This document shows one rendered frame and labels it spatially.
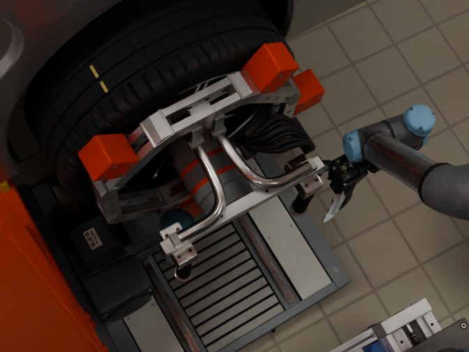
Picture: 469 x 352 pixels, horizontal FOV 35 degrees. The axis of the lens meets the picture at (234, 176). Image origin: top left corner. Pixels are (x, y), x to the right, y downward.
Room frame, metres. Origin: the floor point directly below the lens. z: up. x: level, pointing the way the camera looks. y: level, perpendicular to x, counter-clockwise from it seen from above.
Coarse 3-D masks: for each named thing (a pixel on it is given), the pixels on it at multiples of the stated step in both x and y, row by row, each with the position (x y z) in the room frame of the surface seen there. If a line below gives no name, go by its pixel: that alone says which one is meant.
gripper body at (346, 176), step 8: (336, 160) 0.72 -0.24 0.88; (344, 160) 0.73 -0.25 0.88; (336, 168) 0.70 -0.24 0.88; (344, 168) 0.71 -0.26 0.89; (352, 168) 0.71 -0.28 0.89; (360, 168) 0.71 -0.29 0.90; (368, 168) 0.75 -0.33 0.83; (376, 168) 0.73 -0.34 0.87; (328, 176) 0.70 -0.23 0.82; (336, 176) 0.69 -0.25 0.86; (344, 176) 0.68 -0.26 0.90; (352, 176) 0.69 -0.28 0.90; (360, 176) 0.69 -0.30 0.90; (336, 184) 0.68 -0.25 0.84; (344, 184) 0.66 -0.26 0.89; (352, 184) 0.69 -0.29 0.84
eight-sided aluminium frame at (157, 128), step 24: (240, 72) 0.77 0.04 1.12; (192, 96) 0.69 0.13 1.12; (216, 96) 0.72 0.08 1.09; (240, 96) 0.71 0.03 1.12; (264, 96) 0.76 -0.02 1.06; (288, 96) 0.81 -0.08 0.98; (144, 120) 0.61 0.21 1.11; (168, 120) 0.62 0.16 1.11; (192, 120) 0.63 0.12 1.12; (264, 120) 0.84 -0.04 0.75; (168, 144) 0.58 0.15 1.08; (96, 192) 0.48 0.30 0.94; (144, 192) 0.59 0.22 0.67; (168, 192) 0.63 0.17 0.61; (120, 216) 0.49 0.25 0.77; (144, 216) 0.54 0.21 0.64
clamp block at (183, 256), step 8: (176, 224) 0.45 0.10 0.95; (160, 232) 0.42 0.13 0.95; (168, 232) 0.43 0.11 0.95; (184, 248) 0.40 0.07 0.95; (192, 248) 0.41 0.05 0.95; (176, 256) 0.38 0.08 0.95; (184, 256) 0.38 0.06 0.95; (192, 256) 0.39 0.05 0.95; (176, 264) 0.37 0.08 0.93; (184, 264) 0.37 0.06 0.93
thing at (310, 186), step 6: (300, 156) 0.68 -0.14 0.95; (288, 162) 0.66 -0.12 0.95; (294, 162) 0.66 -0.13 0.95; (300, 162) 0.67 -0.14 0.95; (288, 168) 0.65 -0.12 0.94; (306, 180) 0.63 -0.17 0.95; (312, 180) 0.63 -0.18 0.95; (318, 180) 0.64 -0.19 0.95; (300, 186) 0.61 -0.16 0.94; (306, 186) 0.61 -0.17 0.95; (312, 186) 0.62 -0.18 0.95; (318, 186) 0.62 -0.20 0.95; (300, 192) 0.61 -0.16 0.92; (306, 192) 0.60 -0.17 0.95; (312, 192) 0.61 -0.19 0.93
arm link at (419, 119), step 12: (408, 108) 0.85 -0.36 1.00; (420, 108) 0.85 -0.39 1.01; (396, 120) 0.82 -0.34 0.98; (408, 120) 0.82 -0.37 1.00; (420, 120) 0.82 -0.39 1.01; (432, 120) 0.83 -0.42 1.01; (396, 132) 0.79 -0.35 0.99; (408, 132) 0.80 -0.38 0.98; (420, 132) 0.80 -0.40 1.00; (408, 144) 0.78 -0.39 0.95
